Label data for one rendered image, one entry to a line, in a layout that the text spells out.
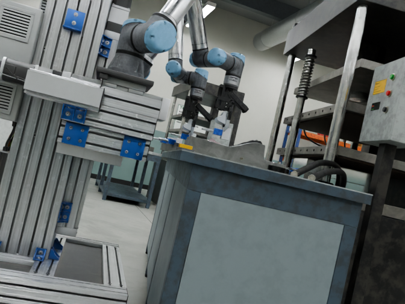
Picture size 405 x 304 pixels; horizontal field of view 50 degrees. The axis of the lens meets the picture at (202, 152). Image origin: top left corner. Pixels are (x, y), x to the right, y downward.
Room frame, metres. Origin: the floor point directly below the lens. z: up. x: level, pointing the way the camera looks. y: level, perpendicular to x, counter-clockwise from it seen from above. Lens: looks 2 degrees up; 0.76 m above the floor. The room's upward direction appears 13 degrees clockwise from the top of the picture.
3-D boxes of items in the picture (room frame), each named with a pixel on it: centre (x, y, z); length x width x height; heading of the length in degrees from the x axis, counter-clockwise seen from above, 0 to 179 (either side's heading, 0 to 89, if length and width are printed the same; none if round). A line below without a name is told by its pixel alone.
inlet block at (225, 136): (1.99, -0.04, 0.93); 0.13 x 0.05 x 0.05; 97
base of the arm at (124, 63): (1.75, 0.38, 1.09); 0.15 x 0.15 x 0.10
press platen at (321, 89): (2.94, -1.02, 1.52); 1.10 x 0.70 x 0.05; 7
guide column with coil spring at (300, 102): (3.06, -0.60, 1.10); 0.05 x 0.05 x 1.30
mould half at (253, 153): (2.23, -0.16, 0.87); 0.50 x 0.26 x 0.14; 97
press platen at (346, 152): (2.94, -1.01, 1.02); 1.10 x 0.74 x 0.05; 7
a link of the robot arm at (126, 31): (1.74, 0.37, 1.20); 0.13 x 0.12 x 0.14; 44
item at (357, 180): (2.87, -0.89, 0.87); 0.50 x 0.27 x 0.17; 97
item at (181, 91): (7.25, 0.14, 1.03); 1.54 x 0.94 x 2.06; 17
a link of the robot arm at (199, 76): (2.26, 0.10, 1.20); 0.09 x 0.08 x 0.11; 75
